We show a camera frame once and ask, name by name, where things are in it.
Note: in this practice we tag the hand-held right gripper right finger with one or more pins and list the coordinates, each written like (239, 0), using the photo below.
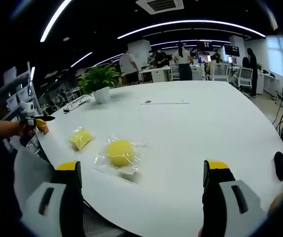
(218, 212)

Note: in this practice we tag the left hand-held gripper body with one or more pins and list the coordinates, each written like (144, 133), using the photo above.
(28, 127)

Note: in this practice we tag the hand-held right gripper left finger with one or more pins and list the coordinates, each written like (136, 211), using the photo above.
(65, 209)

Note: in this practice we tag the yellow packet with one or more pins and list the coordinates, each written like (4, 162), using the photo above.
(81, 138)

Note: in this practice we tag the round yellow silicone block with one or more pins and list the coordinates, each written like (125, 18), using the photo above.
(123, 153)

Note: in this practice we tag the person's right hand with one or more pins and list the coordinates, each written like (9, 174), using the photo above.
(278, 205)

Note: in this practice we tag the grey storage shelf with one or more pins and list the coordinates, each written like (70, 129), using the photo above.
(15, 91)

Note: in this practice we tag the green potted plant white pot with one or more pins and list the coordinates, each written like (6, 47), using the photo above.
(100, 81)

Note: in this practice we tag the ceiling light strip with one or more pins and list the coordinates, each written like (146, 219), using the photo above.
(81, 59)
(54, 21)

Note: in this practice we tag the black computer mouse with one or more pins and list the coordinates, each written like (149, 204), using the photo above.
(281, 166)

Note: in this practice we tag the black round table grommet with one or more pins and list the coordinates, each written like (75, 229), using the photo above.
(148, 101)

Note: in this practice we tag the white mesh office chair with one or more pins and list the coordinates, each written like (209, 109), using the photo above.
(243, 79)

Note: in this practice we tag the ceiling air conditioner vent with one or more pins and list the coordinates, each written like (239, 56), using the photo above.
(160, 5)

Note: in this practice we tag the bright window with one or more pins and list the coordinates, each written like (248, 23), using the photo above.
(275, 53)

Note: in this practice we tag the long curved ceiling light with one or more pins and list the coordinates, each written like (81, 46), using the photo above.
(193, 24)

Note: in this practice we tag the dark wall screen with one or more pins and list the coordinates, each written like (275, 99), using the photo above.
(205, 46)
(231, 50)

